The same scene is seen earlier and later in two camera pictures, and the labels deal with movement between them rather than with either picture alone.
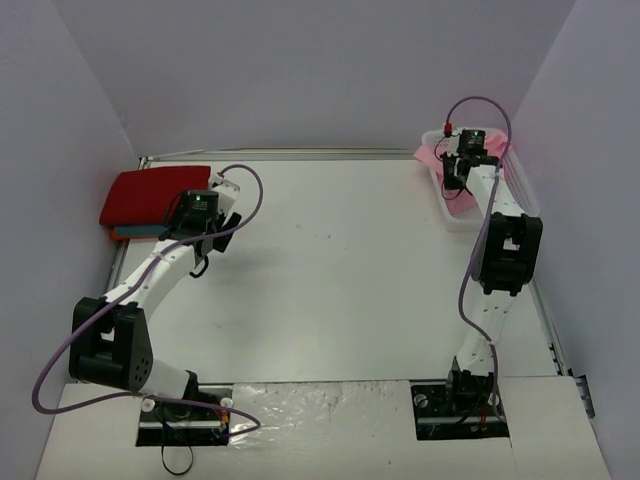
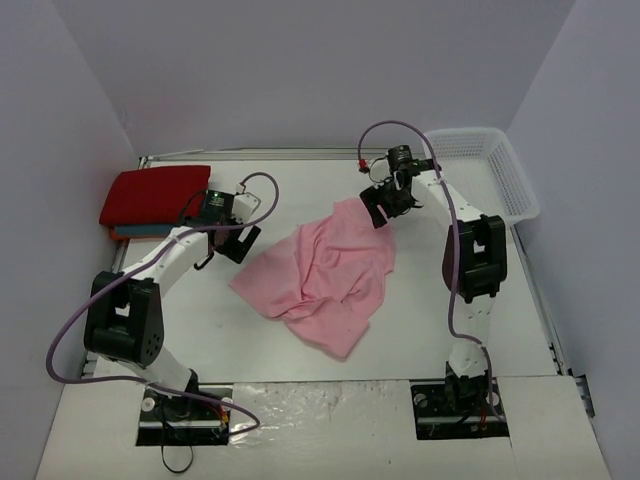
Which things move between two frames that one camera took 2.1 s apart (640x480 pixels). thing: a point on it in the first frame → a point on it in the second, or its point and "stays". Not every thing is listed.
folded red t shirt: (145, 197) stays
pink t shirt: (460, 202) → (322, 277)
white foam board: (329, 430) stays
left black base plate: (172, 425) stays
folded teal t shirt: (138, 230) stays
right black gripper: (451, 170) → (385, 201)
